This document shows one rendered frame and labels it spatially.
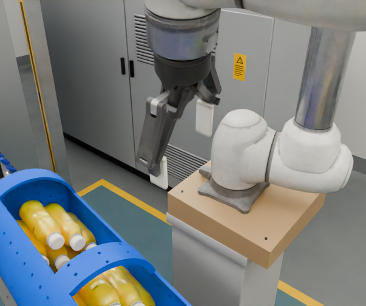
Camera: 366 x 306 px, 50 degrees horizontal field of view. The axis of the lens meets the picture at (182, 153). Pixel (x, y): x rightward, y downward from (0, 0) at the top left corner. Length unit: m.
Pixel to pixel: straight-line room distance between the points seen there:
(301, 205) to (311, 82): 0.42
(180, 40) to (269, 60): 1.69
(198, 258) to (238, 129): 0.49
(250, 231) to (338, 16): 0.85
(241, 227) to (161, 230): 1.63
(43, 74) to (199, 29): 1.30
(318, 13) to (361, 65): 2.92
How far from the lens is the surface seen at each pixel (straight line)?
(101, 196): 3.12
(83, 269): 0.86
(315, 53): 1.00
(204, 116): 0.66
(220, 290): 1.39
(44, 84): 1.73
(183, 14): 0.45
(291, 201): 1.29
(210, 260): 1.33
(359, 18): 0.40
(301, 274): 2.59
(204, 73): 0.51
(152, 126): 0.52
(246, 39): 2.16
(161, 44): 0.47
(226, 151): 1.13
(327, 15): 0.40
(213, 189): 1.25
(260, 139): 1.13
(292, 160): 1.10
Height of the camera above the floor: 1.85
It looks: 31 degrees down
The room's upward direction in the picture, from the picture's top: straight up
